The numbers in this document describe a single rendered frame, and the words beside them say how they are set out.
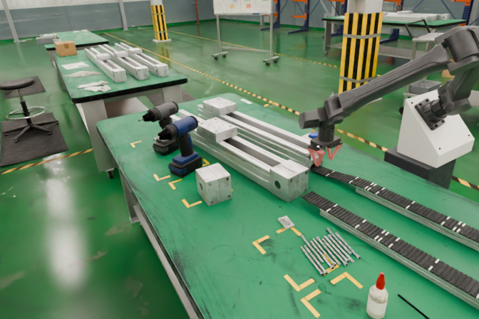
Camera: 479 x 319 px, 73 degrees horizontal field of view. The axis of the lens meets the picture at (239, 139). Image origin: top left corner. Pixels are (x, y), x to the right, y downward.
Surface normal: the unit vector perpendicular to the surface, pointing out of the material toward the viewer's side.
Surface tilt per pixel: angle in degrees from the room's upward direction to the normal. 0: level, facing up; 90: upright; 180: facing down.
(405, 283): 0
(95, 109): 90
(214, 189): 90
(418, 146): 90
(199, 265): 0
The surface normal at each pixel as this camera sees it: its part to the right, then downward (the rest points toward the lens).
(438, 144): 0.33, -0.39
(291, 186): 0.61, 0.30
